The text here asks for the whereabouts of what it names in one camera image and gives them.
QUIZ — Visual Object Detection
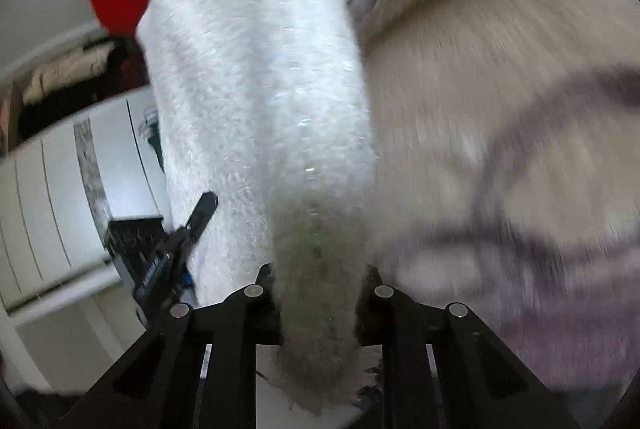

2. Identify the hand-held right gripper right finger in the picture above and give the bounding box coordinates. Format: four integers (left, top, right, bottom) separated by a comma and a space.
352, 265, 581, 429

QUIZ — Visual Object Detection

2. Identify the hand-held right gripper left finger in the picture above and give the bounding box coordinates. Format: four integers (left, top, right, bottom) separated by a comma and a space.
60, 263, 283, 429

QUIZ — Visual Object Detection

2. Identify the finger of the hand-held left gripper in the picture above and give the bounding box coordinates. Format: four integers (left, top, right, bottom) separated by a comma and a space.
172, 191, 219, 256

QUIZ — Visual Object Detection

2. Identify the white tweed jacket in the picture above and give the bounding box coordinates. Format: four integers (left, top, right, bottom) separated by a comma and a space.
137, 0, 383, 417

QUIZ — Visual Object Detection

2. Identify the white wardrobe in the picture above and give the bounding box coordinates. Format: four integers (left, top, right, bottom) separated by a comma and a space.
0, 21, 171, 325

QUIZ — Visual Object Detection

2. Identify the beige hanging coat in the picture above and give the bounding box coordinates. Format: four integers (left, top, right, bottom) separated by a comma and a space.
22, 43, 117, 106

